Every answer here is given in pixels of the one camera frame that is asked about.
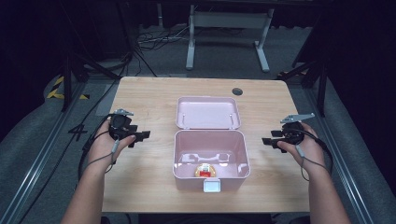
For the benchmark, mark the black tripod stand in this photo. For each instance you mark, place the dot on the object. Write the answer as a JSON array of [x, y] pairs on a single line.
[[71, 71], [314, 74]]

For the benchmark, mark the person's left hand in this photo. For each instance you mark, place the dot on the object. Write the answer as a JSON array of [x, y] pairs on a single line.
[[101, 146]]

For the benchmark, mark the round orange snack packet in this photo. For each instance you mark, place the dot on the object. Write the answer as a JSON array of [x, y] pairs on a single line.
[[205, 170]]

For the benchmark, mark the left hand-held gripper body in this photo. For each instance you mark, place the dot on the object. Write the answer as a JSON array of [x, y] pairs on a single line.
[[120, 123]]

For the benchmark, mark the yellow black floor tape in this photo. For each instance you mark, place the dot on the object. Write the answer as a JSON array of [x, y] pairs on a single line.
[[56, 91]]

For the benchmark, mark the aluminium floor rail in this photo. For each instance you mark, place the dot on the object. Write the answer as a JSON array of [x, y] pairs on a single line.
[[40, 158], [341, 155]]

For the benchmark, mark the pink storage box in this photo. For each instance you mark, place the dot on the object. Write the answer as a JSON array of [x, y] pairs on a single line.
[[211, 146]]

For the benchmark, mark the white metal table frame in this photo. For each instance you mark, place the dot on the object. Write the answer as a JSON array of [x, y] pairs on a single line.
[[229, 19]]

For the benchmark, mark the person's right hand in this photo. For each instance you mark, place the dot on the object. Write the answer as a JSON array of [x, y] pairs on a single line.
[[308, 149]]

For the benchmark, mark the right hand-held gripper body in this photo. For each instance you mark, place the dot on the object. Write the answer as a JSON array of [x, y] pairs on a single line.
[[292, 132]]

